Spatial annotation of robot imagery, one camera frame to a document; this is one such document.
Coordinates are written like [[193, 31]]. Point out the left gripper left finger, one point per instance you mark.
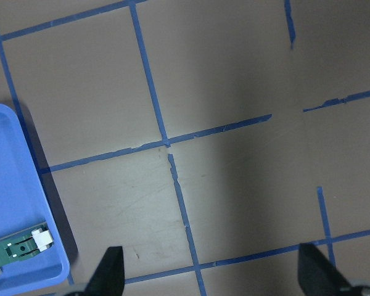
[[109, 276]]

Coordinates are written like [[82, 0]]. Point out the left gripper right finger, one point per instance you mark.
[[316, 275]]

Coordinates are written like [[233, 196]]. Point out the green terminal block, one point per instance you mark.
[[25, 244]]

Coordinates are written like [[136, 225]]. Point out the blue plastic tray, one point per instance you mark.
[[23, 204]]

